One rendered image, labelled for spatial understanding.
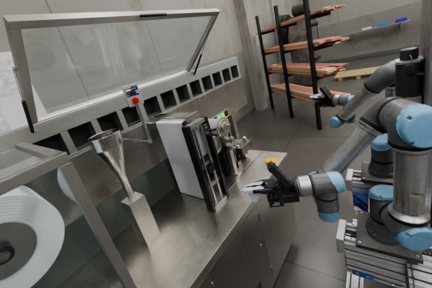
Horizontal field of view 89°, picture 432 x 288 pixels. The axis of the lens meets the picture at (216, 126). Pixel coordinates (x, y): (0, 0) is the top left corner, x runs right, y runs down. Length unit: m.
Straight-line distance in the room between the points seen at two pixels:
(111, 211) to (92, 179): 0.23
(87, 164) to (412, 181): 1.39
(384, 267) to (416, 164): 0.62
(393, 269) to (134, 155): 1.43
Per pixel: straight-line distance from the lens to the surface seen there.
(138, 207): 1.24
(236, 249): 1.39
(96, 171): 1.39
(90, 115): 1.36
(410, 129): 0.84
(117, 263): 0.92
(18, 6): 2.98
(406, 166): 0.94
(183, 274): 1.16
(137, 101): 1.10
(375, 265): 1.43
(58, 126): 1.31
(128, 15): 1.11
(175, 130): 1.32
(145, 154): 1.52
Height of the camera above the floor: 1.75
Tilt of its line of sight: 18 degrees down
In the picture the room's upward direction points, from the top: 15 degrees counter-clockwise
